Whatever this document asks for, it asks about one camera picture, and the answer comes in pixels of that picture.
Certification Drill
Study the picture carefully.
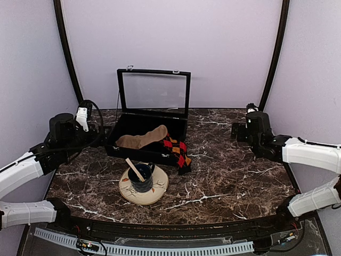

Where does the tan brown sock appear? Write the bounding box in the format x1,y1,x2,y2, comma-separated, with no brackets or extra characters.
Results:
115,125,168,149

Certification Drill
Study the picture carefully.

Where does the black glass-lid display case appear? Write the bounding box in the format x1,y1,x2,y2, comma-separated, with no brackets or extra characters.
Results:
104,68,191,166

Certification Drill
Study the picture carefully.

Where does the cream branch-pattern plate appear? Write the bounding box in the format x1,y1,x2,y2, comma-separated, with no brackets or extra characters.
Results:
119,163,169,205

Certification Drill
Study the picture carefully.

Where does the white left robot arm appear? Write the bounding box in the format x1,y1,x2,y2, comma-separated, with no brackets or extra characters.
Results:
1,100,106,233

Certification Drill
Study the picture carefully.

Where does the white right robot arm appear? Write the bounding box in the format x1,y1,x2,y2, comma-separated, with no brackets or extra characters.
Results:
231,103,340,231

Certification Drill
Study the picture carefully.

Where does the wooden stir stick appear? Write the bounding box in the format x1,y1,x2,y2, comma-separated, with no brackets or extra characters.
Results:
125,158,145,182

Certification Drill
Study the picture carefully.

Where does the dark blue mug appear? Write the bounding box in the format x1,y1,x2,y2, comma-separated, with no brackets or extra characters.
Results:
127,162,156,193

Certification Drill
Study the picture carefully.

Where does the red orange argyle sock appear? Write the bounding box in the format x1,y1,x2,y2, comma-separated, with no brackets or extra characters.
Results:
160,133,192,175

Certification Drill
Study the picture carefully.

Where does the right black frame post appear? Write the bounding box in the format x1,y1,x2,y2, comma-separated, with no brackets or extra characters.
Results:
258,0,290,111

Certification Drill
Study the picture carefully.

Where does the black frame post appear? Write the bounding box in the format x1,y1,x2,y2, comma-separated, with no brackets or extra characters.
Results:
53,0,84,103
258,0,290,111

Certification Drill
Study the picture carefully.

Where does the white slotted cable duct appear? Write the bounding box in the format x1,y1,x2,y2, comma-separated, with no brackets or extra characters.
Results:
34,228,255,255

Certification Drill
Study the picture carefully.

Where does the left black frame post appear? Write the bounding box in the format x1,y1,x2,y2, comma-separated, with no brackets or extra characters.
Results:
53,0,84,103

